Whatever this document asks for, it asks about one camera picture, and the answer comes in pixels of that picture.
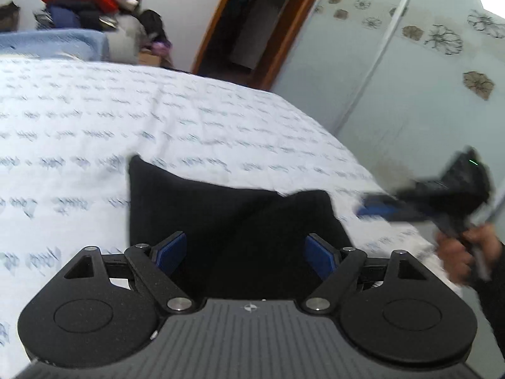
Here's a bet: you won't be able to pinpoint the white script-printed bed quilt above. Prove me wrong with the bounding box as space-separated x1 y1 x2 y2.
0 56 462 379

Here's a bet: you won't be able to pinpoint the light blue blanket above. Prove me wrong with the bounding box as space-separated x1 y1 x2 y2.
0 29 110 62

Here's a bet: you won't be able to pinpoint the person's right hand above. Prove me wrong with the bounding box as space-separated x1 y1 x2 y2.
436 223 502 286

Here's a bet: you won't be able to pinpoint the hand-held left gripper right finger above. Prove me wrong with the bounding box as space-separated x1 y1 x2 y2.
302 234 427 316

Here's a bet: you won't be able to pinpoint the black garment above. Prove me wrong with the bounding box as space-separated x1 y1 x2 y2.
138 9 165 44

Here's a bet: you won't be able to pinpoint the dark bag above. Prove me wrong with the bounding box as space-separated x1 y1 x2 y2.
0 2 20 33

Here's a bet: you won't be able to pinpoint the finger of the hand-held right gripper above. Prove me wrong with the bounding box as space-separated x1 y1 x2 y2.
361 192 399 203
356 201 401 223

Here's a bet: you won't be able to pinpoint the frosted flowered glass sliding door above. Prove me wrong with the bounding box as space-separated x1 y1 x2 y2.
271 0 421 135
335 0 505 206

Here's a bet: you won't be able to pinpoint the dark blue folded clothes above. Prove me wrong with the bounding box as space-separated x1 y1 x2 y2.
46 5 104 31

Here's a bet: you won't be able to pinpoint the person's right forearm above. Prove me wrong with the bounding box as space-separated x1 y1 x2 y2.
467 241 505 368

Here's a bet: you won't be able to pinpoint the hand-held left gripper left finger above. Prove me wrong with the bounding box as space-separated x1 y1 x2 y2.
63 231 194 316

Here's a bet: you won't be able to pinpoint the wooden door frame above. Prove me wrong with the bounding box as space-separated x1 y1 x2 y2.
192 0 333 91

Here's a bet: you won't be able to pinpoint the black pants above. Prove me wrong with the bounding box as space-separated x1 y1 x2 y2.
128 155 354 301

